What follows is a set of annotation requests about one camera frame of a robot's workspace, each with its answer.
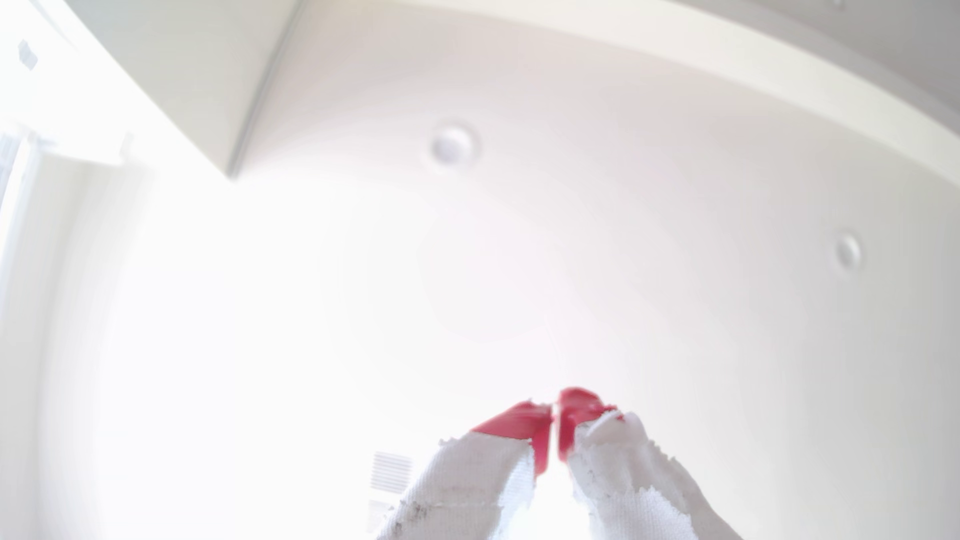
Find round recessed ceiling light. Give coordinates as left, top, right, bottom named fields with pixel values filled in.
left=834, top=231, right=864, bottom=274
left=428, top=120, right=481, bottom=170

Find white slatted air vent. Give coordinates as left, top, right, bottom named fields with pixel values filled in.
left=369, top=451, right=414, bottom=495

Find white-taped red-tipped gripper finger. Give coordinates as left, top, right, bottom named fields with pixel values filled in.
left=557, top=387, right=744, bottom=540
left=377, top=401, right=555, bottom=540

